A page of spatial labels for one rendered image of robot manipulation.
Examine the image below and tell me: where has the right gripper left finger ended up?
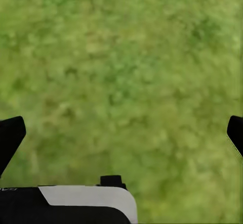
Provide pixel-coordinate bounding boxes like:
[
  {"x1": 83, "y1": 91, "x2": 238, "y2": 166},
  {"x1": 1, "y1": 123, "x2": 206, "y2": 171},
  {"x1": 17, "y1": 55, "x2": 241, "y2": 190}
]
[{"x1": 0, "y1": 116, "x2": 26, "y2": 176}]

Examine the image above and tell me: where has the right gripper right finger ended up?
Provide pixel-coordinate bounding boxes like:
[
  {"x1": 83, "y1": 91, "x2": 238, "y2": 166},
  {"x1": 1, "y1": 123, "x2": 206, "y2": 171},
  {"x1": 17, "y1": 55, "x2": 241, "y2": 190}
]
[{"x1": 227, "y1": 115, "x2": 243, "y2": 156}]

